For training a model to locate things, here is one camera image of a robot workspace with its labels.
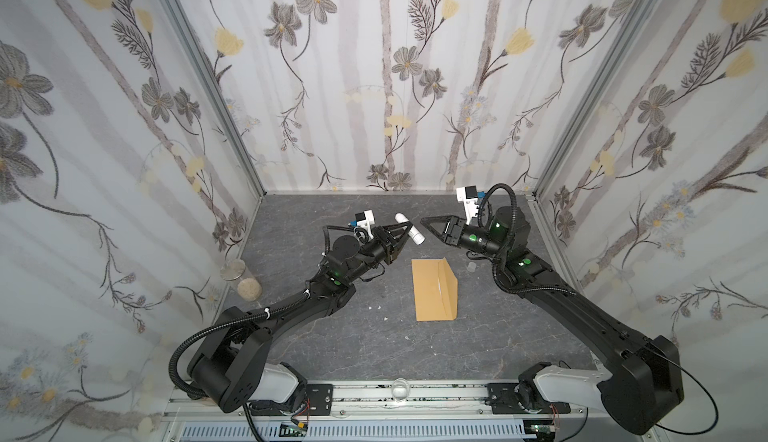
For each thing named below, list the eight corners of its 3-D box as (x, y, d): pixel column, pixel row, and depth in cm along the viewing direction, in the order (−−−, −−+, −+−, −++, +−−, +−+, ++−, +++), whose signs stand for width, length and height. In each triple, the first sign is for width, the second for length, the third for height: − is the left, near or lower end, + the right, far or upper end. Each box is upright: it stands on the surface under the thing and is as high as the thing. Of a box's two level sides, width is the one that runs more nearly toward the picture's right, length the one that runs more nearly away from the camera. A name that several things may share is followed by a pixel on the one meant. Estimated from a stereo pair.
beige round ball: (241, 301, 93) (234, 294, 89) (246, 285, 96) (240, 278, 93) (259, 301, 93) (253, 294, 89) (263, 285, 96) (258, 278, 93)
